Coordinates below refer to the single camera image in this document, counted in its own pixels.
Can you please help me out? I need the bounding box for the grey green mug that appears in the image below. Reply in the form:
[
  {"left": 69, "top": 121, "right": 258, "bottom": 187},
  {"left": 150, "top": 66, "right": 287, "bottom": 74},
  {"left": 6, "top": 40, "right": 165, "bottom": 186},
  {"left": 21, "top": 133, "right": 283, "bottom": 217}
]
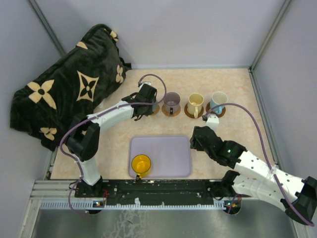
[{"left": 153, "top": 104, "right": 159, "bottom": 112}]

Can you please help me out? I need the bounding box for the woven coaster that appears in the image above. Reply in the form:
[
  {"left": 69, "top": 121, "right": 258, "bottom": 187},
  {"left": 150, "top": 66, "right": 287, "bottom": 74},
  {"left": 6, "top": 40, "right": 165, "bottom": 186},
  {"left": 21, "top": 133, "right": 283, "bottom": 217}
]
[
  {"left": 161, "top": 104, "right": 181, "bottom": 117},
  {"left": 150, "top": 108, "right": 159, "bottom": 117}
]

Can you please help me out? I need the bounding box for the mauve purple mug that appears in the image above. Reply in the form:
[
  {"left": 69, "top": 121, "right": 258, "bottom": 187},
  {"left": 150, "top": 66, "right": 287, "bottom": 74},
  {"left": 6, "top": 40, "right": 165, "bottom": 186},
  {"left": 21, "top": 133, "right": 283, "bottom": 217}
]
[{"left": 163, "top": 92, "right": 180, "bottom": 107}]

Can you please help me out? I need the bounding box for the dark wooden coaster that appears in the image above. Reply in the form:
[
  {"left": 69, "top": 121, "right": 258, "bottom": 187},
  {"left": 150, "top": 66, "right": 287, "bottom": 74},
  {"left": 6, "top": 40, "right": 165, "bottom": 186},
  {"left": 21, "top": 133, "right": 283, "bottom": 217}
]
[
  {"left": 184, "top": 103, "right": 204, "bottom": 119},
  {"left": 206, "top": 102, "right": 226, "bottom": 118}
]

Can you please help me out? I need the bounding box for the cream mug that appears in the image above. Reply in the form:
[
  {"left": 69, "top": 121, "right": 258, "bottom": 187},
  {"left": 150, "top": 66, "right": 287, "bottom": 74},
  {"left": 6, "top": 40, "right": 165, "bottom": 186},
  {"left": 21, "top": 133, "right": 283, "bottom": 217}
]
[{"left": 187, "top": 93, "right": 204, "bottom": 119}]

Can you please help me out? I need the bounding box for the light blue mug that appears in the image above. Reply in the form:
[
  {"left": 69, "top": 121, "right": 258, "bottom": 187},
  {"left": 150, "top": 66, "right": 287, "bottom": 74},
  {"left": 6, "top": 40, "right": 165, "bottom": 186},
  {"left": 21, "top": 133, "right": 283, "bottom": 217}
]
[{"left": 210, "top": 91, "right": 228, "bottom": 108}]

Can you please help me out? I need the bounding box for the yellow mug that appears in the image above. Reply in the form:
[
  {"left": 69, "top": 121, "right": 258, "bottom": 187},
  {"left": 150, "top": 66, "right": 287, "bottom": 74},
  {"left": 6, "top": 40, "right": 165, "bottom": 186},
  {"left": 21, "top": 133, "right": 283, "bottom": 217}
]
[{"left": 131, "top": 154, "right": 152, "bottom": 180}]

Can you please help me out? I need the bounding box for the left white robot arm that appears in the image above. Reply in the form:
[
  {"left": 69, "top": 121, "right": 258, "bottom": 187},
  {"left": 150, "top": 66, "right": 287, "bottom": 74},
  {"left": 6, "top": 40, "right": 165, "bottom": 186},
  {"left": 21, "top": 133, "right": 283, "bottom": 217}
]
[{"left": 65, "top": 83, "right": 157, "bottom": 197}]

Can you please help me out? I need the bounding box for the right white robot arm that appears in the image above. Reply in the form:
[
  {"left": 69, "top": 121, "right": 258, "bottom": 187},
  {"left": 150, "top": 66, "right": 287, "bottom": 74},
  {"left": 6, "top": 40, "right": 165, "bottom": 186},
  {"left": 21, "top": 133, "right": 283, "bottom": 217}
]
[{"left": 190, "top": 126, "right": 317, "bottom": 226}]

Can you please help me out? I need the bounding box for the lavender plastic tray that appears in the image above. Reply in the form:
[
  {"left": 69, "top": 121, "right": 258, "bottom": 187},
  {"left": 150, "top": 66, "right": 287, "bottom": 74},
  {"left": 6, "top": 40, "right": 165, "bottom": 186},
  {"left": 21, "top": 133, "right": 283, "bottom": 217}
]
[{"left": 128, "top": 135, "right": 192, "bottom": 179}]

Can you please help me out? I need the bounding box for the black floral plush blanket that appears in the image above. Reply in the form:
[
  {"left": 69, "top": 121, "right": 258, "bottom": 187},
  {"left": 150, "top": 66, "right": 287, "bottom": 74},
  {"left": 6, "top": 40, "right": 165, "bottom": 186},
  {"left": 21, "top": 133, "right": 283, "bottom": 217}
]
[{"left": 10, "top": 24, "right": 131, "bottom": 150}]

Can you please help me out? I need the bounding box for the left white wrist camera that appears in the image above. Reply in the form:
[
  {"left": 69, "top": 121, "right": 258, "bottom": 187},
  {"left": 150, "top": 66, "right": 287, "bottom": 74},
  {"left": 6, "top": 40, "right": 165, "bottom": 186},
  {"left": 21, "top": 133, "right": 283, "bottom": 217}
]
[{"left": 141, "top": 81, "right": 152, "bottom": 86}]

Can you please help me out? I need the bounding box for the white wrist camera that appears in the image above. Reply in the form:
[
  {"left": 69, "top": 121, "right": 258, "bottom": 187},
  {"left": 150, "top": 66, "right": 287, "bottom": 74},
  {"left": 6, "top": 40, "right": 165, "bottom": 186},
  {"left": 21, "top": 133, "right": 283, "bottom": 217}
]
[
  {"left": 141, "top": 81, "right": 152, "bottom": 86},
  {"left": 205, "top": 114, "right": 219, "bottom": 131}
]

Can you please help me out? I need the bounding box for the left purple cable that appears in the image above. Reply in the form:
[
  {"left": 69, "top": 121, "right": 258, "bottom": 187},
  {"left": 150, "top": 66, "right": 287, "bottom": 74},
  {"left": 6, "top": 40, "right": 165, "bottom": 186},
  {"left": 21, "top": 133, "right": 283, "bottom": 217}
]
[{"left": 59, "top": 74, "right": 167, "bottom": 215}]

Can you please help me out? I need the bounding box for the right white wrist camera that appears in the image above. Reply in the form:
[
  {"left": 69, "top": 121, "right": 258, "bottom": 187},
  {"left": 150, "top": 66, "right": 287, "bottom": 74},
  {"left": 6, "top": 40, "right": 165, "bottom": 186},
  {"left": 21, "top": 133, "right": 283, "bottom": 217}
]
[{"left": 205, "top": 114, "right": 219, "bottom": 131}]

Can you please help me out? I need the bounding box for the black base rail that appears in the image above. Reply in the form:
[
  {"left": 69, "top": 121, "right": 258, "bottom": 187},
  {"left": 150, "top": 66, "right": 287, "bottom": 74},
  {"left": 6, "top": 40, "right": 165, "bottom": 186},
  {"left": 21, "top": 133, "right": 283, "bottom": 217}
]
[{"left": 75, "top": 179, "right": 236, "bottom": 206}]

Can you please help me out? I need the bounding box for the aluminium frame rail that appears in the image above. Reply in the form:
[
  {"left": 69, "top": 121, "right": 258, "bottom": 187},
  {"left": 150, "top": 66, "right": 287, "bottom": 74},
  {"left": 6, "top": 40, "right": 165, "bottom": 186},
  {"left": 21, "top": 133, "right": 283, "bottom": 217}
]
[{"left": 29, "top": 179, "right": 300, "bottom": 211}]

